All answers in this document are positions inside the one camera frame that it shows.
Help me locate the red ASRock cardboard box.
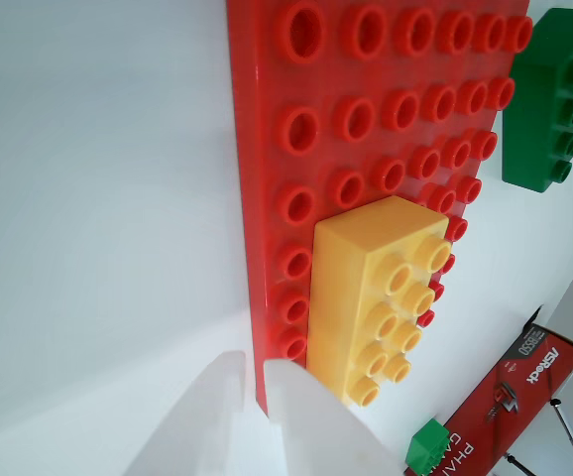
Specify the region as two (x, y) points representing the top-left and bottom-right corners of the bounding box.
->
(403, 304), (573, 476)

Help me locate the large green lego brick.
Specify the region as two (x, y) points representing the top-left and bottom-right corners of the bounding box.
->
(501, 7), (573, 194)

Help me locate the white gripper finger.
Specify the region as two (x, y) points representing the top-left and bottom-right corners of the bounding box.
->
(264, 359), (406, 476)
(122, 350), (248, 476)

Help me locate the small green lego brick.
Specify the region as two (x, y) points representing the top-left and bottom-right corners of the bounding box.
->
(404, 417), (451, 475)

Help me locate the yellow lego brick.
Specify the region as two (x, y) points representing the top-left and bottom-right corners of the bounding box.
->
(305, 194), (454, 409)

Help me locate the red lego baseplate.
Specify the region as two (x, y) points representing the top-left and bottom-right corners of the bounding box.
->
(225, 0), (535, 417)

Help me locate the black metal tripod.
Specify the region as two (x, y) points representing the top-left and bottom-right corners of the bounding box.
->
(507, 396), (573, 476)

